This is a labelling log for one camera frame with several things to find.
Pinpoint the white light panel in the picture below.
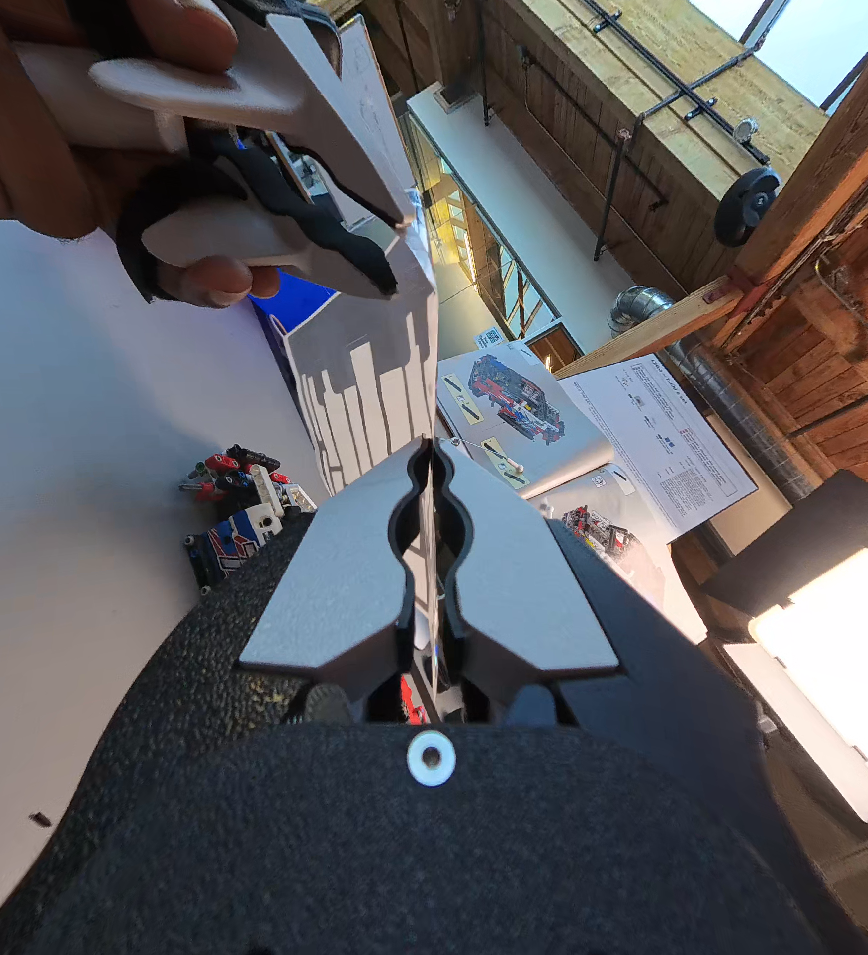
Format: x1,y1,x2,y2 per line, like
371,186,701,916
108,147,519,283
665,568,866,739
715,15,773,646
702,469,868,822

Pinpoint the person's left hand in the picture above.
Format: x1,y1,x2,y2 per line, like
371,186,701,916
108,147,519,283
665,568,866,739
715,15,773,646
0,0,283,309

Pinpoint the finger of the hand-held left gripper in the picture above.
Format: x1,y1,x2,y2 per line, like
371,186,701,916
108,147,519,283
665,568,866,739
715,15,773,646
205,134,399,299
231,13,420,231

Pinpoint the lego sticker sheet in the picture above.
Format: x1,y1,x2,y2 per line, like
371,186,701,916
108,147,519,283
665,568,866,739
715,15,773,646
285,15,450,721

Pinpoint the white printed paper sheet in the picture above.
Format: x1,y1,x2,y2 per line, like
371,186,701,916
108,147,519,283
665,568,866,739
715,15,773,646
559,354,760,544

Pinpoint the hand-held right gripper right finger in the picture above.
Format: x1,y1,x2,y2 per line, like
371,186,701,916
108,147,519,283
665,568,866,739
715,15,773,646
434,439,621,710

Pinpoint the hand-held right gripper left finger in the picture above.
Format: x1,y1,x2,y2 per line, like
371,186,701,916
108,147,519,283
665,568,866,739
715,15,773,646
239,439,435,706

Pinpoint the lego race car model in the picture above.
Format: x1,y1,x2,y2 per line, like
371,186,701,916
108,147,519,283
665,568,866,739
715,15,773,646
180,444,319,595

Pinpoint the lego instruction booklet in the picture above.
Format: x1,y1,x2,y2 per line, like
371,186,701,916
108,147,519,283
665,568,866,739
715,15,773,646
436,342,666,609

